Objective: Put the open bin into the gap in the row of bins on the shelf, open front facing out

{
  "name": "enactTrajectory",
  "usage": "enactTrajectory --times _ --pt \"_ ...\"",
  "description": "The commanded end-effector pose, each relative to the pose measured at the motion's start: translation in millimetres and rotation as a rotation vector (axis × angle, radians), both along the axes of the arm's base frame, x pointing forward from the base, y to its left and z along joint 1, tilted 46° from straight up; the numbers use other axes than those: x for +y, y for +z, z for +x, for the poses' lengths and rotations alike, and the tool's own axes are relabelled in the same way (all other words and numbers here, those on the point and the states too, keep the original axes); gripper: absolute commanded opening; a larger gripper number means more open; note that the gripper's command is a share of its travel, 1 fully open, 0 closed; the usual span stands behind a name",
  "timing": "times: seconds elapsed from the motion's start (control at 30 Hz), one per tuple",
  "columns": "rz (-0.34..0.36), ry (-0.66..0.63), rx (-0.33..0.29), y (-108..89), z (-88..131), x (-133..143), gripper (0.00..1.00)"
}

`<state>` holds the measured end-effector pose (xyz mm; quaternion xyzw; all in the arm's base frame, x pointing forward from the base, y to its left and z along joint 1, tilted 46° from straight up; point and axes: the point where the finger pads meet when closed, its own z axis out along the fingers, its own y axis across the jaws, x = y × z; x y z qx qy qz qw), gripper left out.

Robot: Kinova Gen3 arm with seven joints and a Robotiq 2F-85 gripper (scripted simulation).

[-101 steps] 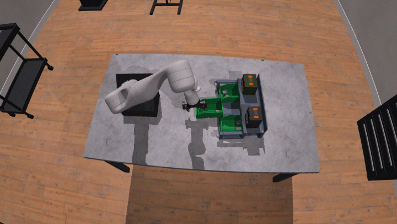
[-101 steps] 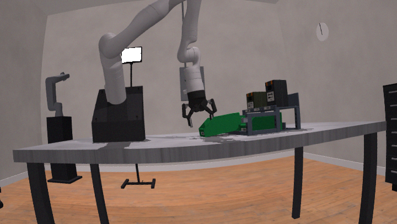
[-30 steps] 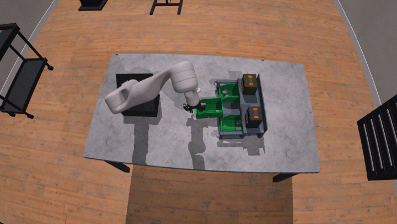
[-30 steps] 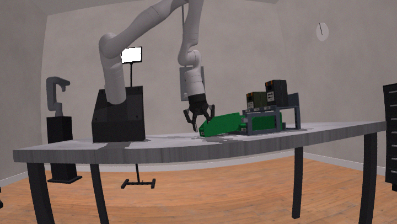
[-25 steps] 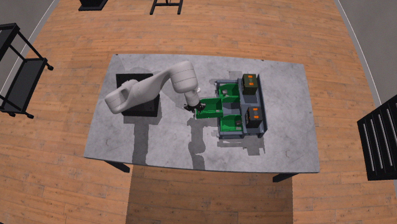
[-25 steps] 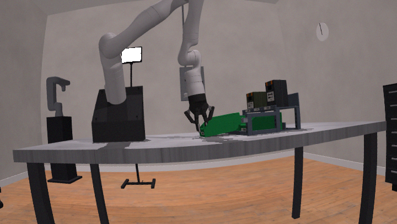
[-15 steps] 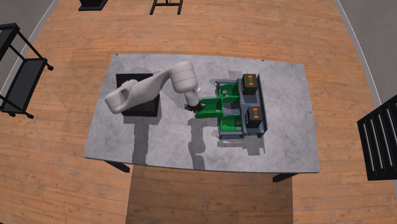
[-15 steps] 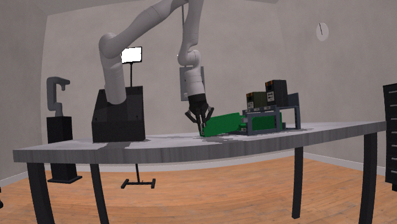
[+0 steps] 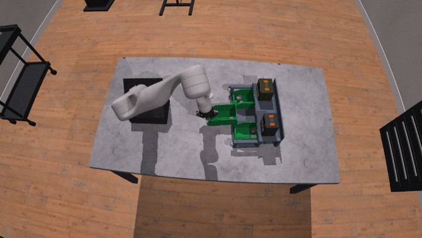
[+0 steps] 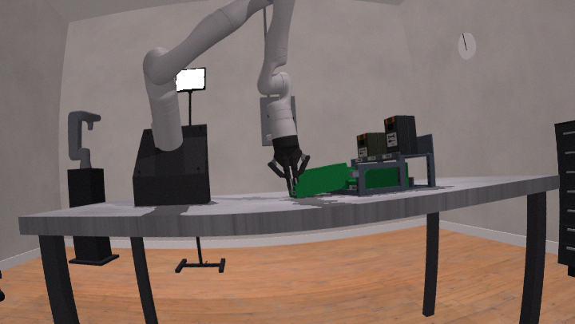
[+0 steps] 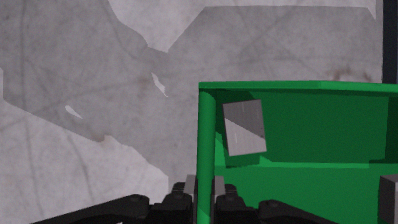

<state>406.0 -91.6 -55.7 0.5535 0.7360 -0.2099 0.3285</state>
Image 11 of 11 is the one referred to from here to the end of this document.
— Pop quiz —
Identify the green bin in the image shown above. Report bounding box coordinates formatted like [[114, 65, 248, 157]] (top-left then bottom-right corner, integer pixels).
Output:
[[196, 80, 398, 224]]

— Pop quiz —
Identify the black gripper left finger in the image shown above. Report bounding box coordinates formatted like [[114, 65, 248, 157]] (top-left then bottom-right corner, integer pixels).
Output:
[[31, 175, 198, 224]]

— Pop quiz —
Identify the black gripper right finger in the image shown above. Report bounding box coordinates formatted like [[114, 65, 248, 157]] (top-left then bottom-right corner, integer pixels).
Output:
[[210, 176, 338, 224]]

